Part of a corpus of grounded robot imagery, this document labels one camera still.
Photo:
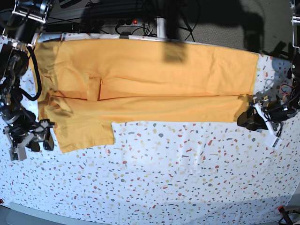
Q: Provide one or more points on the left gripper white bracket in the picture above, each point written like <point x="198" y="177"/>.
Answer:
<point x="269" y="114"/>

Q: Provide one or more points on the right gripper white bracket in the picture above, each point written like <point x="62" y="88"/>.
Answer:
<point x="21" y="138"/>

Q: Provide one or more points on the orange T-shirt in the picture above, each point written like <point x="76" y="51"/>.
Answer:
<point x="87" y="85"/>

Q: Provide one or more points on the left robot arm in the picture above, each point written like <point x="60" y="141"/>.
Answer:
<point x="294" y="71"/>

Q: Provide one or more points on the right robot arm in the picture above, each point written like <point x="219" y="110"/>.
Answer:
<point x="23" y="30"/>

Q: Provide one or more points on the terrazzo patterned tablecloth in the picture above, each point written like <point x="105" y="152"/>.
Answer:
<point x="161" y="172"/>

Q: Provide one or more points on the red clamp bottom right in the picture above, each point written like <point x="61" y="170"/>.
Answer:
<point x="285" y="219"/>

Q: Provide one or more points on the black table clamp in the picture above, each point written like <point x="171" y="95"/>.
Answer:
<point x="125" y="35"/>

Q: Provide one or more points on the black power strip red switch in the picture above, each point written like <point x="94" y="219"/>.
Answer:
<point x="107" y="22"/>

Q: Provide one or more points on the white vertical post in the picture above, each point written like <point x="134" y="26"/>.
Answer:
<point x="161" y="31"/>

